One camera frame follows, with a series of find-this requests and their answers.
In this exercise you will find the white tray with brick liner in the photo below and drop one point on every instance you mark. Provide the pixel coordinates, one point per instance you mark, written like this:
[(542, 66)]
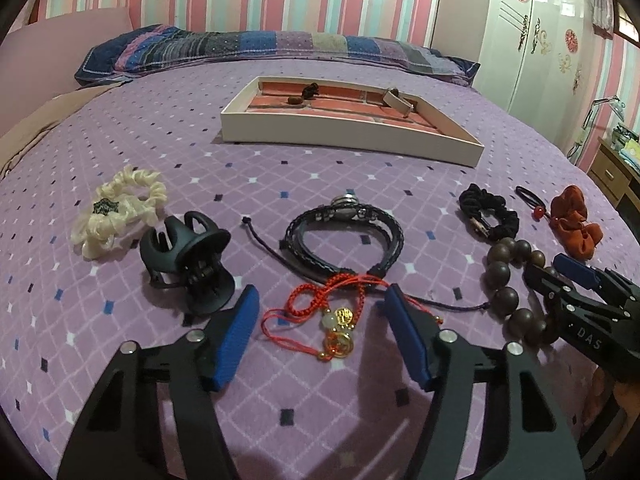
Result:
[(350, 120)]

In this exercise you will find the pink headboard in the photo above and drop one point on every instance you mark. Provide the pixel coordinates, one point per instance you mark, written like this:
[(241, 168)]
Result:
[(60, 55)]

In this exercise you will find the wooden drawer cabinet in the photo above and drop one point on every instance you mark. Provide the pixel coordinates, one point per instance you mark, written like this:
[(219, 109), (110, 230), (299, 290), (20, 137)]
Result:
[(612, 175)]

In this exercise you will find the striped patchwork pillow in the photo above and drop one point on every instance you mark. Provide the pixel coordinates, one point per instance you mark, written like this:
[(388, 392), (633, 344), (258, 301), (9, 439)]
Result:
[(280, 45)]

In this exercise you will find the white wardrobe with floral decals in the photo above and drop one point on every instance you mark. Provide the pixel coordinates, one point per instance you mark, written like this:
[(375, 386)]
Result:
[(540, 25)]

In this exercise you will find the dark brown carved bead charm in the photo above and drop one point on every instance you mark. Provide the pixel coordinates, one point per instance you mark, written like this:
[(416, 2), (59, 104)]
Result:
[(310, 91)]

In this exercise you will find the clutter on cabinet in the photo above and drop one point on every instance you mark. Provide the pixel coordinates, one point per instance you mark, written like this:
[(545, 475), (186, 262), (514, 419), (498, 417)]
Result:
[(627, 142)]

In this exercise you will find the cream scrunchie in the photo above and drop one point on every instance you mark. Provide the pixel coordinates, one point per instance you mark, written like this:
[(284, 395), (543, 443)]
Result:
[(127, 210)]

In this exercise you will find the orange scrunchie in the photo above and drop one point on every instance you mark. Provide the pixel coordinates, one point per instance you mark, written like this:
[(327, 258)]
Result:
[(575, 225)]

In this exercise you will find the beige cloth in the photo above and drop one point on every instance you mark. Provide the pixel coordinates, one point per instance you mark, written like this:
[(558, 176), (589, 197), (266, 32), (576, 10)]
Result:
[(45, 120)]

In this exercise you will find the black scrunchie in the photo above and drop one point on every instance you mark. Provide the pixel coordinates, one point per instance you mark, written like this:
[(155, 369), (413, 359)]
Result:
[(500, 220)]

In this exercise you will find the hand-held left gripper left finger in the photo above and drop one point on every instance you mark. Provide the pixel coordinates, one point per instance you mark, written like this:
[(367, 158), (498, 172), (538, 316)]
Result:
[(235, 335)]

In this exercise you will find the black hair claw clip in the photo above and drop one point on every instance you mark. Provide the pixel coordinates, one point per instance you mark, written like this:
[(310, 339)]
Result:
[(192, 265)]

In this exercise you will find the purple diamond-pattern blanket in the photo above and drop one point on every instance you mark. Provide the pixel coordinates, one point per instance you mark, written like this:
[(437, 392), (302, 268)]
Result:
[(300, 180)]

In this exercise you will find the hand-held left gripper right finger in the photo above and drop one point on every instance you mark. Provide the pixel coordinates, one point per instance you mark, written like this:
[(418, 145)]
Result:
[(406, 340)]

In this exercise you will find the desk lamp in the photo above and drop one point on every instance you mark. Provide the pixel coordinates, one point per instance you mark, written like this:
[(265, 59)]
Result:
[(592, 115)]

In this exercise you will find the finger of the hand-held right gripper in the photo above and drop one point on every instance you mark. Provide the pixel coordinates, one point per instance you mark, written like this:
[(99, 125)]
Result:
[(575, 267), (547, 282)]

